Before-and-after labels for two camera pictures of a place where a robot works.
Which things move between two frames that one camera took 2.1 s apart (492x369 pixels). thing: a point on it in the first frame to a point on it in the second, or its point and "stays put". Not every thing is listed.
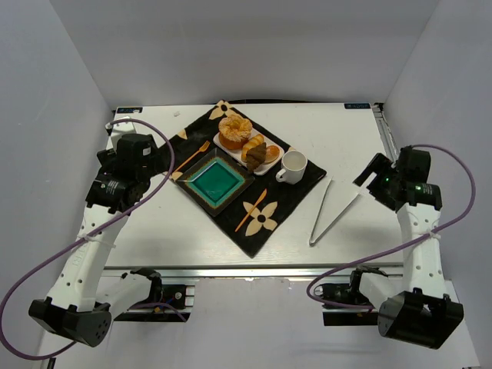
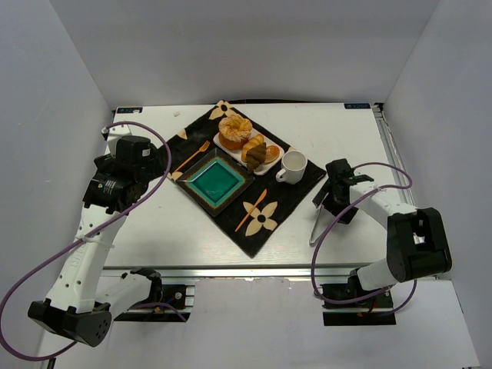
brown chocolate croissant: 257,156 stays put
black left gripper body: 162,154 stays put
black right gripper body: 370,174 to 330,201
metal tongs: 312,243 stays put
